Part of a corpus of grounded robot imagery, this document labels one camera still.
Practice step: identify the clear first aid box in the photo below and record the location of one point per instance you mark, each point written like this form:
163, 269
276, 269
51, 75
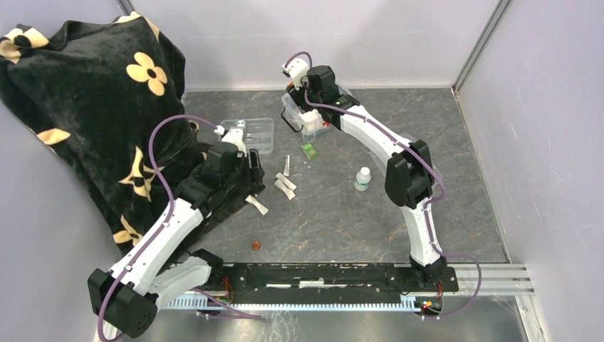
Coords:
339, 97

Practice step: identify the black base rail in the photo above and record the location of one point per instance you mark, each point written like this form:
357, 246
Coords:
331, 283

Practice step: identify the green small medicine box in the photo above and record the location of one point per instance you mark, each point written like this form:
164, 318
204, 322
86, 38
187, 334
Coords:
309, 150

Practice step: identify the clear compartment tray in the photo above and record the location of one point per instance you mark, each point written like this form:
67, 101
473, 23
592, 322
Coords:
259, 133

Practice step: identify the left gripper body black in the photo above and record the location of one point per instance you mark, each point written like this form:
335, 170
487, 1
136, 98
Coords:
246, 176

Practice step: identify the clear box lid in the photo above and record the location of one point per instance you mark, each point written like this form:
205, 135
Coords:
382, 146

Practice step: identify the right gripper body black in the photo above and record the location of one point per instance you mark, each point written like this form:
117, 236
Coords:
299, 97

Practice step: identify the white gauze pad packet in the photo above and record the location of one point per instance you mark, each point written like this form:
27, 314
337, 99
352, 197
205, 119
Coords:
311, 122

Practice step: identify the black blanket with cream flowers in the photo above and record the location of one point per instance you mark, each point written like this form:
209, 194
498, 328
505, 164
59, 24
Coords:
106, 99

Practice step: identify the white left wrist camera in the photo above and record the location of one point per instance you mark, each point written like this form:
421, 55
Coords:
234, 135

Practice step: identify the small white blue tube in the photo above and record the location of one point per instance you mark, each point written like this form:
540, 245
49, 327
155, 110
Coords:
287, 165

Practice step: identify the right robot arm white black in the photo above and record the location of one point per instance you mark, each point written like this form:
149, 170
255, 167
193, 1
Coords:
409, 176

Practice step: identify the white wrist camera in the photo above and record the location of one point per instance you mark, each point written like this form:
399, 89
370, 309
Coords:
296, 70
234, 135

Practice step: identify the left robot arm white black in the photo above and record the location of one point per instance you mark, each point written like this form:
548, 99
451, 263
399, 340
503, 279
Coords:
130, 294

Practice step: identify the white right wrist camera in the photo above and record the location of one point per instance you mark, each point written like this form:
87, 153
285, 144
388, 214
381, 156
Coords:
296, 70

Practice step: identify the white sachet on blanket edge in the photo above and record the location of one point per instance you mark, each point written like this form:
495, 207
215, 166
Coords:
259, 206

